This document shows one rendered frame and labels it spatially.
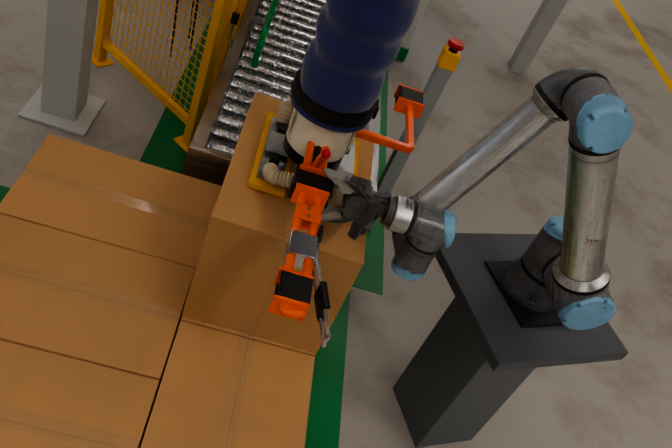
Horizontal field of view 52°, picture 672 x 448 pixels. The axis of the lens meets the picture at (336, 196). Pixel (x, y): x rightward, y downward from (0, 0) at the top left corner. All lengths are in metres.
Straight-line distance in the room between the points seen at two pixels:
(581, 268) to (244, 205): 0.89
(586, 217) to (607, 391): 1.71
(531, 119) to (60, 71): 2.18
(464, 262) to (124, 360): 1.06
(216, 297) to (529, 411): 1.58
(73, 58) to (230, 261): 1.65
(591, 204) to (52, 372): 1.36
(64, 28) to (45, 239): 1.26
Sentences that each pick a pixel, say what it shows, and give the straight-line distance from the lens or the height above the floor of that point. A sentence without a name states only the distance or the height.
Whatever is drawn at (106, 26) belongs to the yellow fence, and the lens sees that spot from 3.74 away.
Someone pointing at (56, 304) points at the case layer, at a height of 0.54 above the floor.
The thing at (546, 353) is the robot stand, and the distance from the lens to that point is 2.13.
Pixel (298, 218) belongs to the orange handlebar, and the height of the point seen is 1.09.
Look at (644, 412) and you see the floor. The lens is 3.44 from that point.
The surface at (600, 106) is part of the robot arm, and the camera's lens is 1.57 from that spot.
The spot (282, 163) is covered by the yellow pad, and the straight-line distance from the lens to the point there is 1.87.
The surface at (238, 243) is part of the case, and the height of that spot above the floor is 0.88.
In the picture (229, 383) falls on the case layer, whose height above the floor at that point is 0.54.
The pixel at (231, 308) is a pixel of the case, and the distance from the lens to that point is 1.92.
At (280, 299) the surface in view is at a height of 1.10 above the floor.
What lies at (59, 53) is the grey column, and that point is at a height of 0.35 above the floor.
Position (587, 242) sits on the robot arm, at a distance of 1.82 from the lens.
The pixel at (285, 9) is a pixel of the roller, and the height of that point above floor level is 0.55.
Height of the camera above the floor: 2.11
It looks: 38 degrees down
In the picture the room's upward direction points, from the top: 24 degrees clockwise
